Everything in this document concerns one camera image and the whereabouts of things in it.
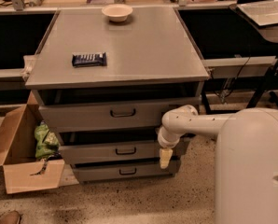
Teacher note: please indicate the grey drawer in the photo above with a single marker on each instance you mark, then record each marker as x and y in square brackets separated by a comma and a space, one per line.
[119, 151]
[110, 115]
[125, 169]

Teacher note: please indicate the grey drawer cabinet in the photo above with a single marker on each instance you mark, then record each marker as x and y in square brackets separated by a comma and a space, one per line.
[149, 57]

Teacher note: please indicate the green chip bag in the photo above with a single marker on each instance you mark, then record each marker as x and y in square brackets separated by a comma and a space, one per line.
[46, 141]

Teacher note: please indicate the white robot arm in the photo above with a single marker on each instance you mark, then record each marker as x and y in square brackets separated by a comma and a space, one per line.
[246, 159]

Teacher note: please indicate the brown shoe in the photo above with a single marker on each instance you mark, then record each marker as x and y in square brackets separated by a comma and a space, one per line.
[12, 217]

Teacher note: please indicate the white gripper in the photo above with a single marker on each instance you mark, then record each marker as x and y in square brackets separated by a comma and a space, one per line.
[166, 143]

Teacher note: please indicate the white bowl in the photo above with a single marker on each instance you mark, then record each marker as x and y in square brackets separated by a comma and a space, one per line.
[117, 12]

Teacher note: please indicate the brown cardboard box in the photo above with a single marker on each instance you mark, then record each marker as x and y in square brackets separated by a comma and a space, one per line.
[17, 152]

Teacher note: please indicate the grey bottom drawer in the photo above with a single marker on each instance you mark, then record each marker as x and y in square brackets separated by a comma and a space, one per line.
[125, 169]

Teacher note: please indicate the grey top drawer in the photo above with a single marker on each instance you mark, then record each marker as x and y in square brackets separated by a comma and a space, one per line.
[110, 115]

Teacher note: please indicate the blue candy bar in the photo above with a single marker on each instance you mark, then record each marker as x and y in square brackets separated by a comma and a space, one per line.
[89, 59]

